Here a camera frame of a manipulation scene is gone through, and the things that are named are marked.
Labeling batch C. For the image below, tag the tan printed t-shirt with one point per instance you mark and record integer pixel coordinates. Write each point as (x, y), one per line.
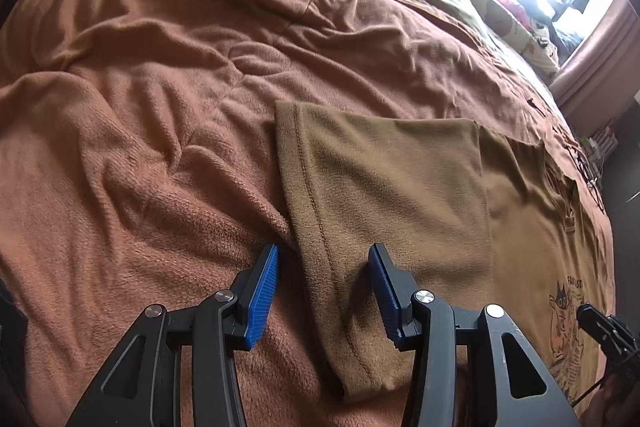
(475, 216)

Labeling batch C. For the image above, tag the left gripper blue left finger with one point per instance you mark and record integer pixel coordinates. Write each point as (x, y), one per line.
(259, 293)

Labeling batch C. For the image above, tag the bear print pillow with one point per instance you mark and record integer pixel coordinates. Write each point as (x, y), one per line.
(503, 23)

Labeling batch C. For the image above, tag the orange-brown bed blanket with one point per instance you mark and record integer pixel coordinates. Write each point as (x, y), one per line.
(139, 164)

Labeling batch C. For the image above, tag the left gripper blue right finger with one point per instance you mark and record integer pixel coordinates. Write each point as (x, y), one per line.
(386, 281)

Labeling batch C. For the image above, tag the right pink curtain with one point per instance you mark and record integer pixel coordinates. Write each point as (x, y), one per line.
(599, 81)

